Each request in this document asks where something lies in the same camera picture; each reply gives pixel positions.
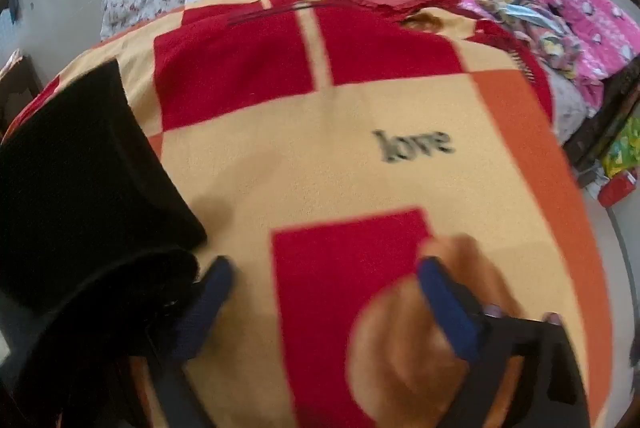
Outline red box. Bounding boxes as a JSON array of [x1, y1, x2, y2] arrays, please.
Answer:
[[597, 172, 638, 209]]

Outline colourful cartoon cloth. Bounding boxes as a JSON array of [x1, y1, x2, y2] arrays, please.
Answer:
[[462, 0, 583, 71]]

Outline black pants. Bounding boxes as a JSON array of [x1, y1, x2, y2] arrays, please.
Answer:
[[0, 59, 208, 428]]

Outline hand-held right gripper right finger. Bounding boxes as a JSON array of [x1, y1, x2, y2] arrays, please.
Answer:
[[417, 255, 593, 428]]

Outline dark wooden bed frame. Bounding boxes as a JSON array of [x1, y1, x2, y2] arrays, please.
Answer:
[[562, 57, 640, 189]]

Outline dark wooden bedside cabinet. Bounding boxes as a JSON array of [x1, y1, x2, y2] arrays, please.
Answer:
[[0, 49, 43, 129]]

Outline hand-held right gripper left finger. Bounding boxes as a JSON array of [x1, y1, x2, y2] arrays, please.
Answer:
[[127, 255, 236, 428]]

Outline red and yellow checked blanket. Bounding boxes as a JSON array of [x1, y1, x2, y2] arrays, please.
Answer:
[[0, 0, 613, 428]]

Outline yellow green printed bag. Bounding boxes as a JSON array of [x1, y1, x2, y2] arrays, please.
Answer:
[[602, 115, 640, 181]]

